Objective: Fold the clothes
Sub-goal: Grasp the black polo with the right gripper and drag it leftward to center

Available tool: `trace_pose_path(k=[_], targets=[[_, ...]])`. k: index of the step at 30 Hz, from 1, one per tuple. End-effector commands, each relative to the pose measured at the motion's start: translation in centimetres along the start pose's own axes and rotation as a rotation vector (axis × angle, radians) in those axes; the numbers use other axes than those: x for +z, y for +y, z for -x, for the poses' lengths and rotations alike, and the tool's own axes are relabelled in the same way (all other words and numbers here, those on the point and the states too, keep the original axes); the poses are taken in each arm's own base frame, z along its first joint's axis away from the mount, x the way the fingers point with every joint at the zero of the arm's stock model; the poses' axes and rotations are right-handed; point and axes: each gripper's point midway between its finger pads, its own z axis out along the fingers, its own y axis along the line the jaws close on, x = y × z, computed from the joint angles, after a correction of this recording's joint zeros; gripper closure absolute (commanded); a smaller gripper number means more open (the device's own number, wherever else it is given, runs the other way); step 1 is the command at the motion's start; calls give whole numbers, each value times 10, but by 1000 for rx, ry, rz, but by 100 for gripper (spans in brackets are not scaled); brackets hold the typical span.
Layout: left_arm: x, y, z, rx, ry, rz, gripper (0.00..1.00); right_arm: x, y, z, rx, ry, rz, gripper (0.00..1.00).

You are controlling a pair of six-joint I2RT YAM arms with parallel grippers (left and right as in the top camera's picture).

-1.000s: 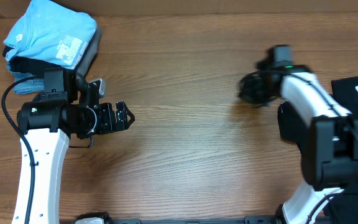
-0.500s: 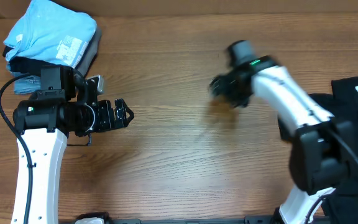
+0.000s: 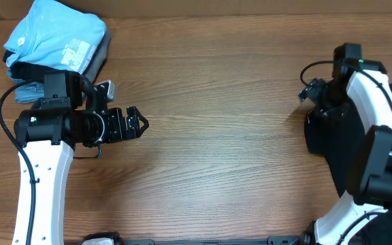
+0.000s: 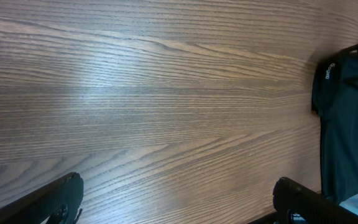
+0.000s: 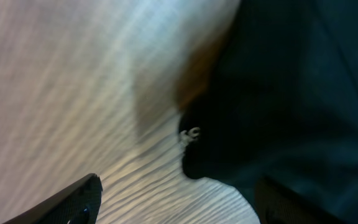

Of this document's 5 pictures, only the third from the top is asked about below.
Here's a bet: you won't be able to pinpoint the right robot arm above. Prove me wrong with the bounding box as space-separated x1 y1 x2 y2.
298 43 392 244

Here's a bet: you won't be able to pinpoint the blue denim folded jeans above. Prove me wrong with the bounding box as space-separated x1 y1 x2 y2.
7 69 44 103

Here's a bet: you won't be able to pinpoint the light blue folded t-shirt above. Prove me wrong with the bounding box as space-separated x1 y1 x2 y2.
4 0 106 74

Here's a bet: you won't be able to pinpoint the black polo shirt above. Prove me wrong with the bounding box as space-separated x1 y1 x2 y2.
304 102 392 244

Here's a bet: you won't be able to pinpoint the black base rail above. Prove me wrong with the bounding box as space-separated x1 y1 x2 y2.
123 235 300 245

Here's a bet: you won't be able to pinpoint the grey folded garment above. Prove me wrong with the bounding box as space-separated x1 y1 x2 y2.
84 29 112 83

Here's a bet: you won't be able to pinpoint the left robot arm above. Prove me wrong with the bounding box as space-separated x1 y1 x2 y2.
12 71 149 244

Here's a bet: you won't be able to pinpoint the black folded garment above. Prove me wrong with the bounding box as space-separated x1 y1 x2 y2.
7 62 51 82

